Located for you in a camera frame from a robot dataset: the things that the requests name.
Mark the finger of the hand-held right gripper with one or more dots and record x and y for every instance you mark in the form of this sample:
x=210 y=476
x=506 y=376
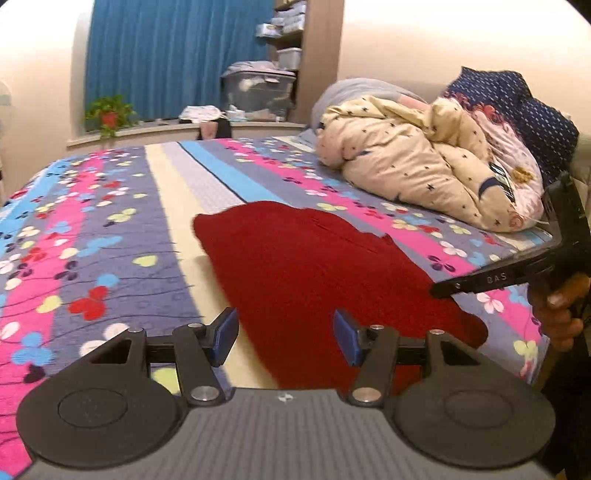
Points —
x=457 y=286

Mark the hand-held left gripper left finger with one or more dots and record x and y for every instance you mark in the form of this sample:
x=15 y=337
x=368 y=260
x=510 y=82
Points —
x=226 y=334

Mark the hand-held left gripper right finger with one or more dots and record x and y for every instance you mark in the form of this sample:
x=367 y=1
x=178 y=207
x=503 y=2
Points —
x=346 y=337

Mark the red knitted sweater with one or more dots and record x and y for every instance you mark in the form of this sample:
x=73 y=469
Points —
x=300 y=267

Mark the pile of white clothes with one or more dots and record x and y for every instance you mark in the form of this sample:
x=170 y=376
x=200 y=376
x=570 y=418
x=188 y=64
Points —
x=198 y=114

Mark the person's right hand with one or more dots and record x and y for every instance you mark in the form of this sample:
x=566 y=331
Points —
x=561 y=323

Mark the navy pink patterned pillow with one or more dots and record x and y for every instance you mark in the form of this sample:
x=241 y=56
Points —
x=531 y=110

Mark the yellow star print quilt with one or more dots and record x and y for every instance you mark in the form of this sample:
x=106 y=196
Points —
x=392 y=157

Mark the floral striped bed sheet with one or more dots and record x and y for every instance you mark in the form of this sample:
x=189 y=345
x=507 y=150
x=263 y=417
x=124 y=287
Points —
x=115 y=230

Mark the white windowsill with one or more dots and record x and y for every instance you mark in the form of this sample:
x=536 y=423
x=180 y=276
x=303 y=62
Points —
x=184 y=134

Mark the black pink bag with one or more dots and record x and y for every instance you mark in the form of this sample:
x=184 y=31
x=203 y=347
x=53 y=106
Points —
x=224 y=129

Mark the light blue tissue pack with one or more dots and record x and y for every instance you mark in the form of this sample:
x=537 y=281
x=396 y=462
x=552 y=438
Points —
x=234 y=114

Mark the grey pillow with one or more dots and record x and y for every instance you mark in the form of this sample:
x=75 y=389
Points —
x=351 y=90

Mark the clear plastic storage box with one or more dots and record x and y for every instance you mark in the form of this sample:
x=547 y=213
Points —
x=258 y=94

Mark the potted green plant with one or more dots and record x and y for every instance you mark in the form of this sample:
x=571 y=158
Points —
x=111 y=117

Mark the wooden shelf unit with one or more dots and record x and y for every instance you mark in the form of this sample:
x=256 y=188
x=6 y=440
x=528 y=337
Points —
x=323 y=55

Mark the folded grey cloth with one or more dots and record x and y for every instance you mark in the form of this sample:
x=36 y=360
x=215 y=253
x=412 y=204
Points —
x=254 y=67

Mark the white lidded plastic box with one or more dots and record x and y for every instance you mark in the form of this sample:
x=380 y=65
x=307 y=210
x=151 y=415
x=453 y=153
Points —
x=289 y=57

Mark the blue curtain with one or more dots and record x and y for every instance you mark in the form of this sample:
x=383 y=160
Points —
x=175 y=55

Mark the small white box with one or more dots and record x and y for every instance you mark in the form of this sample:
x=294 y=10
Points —
x=266 y=30

